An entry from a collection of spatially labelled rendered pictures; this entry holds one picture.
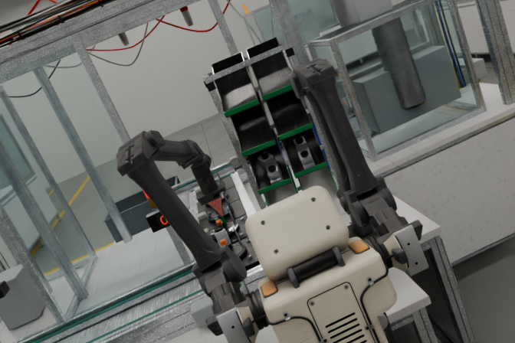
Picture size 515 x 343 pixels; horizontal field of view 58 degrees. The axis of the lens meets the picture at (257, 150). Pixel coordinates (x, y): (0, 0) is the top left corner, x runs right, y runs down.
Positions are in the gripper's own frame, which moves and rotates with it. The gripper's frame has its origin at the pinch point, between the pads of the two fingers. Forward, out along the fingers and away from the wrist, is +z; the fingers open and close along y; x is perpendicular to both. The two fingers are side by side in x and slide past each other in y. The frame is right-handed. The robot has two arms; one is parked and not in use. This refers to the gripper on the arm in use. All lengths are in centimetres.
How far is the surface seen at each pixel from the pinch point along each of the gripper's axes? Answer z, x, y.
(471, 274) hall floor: 124, -72, -111
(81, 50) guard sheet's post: -69, -35, 24
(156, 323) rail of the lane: 28.7, -1.4, 37.6
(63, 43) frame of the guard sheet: -74, -35, 28
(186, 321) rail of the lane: 32.9, -1.4, 27.8
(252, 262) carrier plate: 26.1, -7.8, -2.3
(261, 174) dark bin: 0.1, -21.8, -19.4
